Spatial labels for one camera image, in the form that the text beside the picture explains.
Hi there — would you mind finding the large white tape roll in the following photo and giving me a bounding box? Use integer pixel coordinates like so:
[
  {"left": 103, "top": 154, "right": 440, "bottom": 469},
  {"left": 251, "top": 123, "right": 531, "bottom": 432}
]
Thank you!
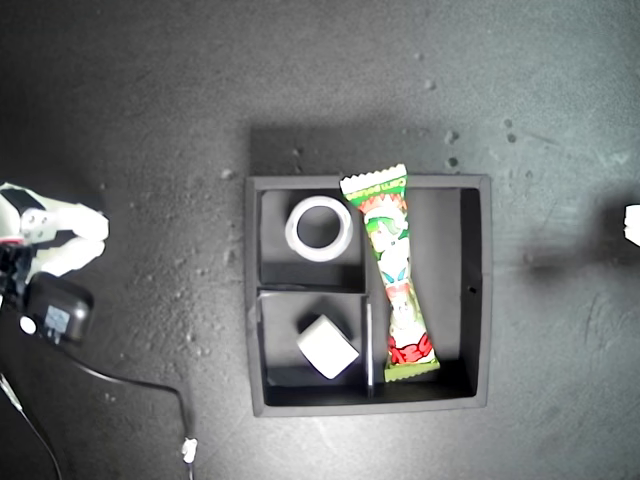
[{"left": 284, "top": 195, "right": 355, "bottom": 265}]

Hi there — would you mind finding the green red snack bar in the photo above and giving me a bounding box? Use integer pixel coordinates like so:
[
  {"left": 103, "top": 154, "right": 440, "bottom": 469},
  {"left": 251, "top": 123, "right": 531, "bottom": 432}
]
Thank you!
[{"left": 338, "top": 162, "right": 442, "bottom": 384}]

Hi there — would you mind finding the small white tape roll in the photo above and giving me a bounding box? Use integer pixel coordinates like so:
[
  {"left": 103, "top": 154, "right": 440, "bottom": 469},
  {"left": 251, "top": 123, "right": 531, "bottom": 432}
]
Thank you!
[{"left": 295, "top": 313, "right": 361, "bottom": 381}]

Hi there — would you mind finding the black compartment tray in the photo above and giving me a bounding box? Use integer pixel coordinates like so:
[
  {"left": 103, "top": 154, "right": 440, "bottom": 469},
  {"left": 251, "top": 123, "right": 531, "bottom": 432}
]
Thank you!
[{"left": 244, "top": 173, "right": 494, "bottom": 418}]

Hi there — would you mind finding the black camera box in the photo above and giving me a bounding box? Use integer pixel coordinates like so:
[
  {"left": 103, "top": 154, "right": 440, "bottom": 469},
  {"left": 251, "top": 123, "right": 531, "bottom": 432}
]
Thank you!
[{"left": 19, "top": 272, "right": 96, "bottom": 347}]

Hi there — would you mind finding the black camera cable white plug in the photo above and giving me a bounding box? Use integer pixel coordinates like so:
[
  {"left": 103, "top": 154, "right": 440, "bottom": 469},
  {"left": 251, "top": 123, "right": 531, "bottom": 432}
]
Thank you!
[{"left": 64, "top": 347, "right": 200, "bottom": 480}]

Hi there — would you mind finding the thin black white cable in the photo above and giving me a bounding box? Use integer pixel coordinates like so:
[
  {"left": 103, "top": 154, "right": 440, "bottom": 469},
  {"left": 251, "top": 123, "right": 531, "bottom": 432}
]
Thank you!
[{"left": 0, "top": 372, "right": 64, "bottom": 480}]

